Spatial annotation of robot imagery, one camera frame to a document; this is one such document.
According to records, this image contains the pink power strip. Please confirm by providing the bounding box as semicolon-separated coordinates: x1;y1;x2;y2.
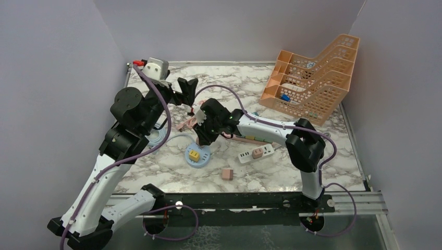
230;135;277;146

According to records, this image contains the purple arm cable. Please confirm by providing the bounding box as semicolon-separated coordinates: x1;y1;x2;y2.
59;65;199;250
195;84;358;240

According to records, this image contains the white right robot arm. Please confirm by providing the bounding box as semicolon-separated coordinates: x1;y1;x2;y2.
192;98;326;212

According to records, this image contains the pink cable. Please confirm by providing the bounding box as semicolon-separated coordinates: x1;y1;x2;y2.
176;100;208;132

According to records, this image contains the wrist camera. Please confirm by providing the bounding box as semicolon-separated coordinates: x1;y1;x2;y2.
132;57;171;87
193;106;207;126

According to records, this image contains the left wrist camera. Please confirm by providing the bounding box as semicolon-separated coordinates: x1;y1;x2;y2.
132;57;171;87

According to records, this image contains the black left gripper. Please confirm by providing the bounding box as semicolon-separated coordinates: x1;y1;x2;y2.
140;69;198;134

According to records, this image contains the white power strip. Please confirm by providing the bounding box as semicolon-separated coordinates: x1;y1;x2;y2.
238;144;275;165

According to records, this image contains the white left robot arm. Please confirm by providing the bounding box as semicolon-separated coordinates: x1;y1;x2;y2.
47;78;198;249

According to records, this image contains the blue coiled cable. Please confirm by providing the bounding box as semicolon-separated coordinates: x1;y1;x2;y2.
145;122;198;155

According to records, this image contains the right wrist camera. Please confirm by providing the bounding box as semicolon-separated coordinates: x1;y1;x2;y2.
193;106;207;126

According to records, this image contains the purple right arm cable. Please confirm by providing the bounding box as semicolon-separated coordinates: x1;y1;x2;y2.
195;84;358;240

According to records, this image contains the yellow plug adapter front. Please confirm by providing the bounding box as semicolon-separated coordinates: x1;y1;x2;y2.
188;150;200;163

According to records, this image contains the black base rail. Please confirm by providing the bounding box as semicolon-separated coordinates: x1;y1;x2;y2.
142;184;335;232

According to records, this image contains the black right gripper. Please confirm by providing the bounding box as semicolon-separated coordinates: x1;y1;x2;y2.
192;117;222;146

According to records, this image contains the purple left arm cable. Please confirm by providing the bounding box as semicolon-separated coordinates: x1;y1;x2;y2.
59;65;199;250

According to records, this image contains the round blue power socket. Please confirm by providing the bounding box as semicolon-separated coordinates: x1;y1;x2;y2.
185;143;211;168

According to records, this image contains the orange plastic file rack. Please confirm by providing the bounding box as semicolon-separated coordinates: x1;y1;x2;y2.
259;34;360;126

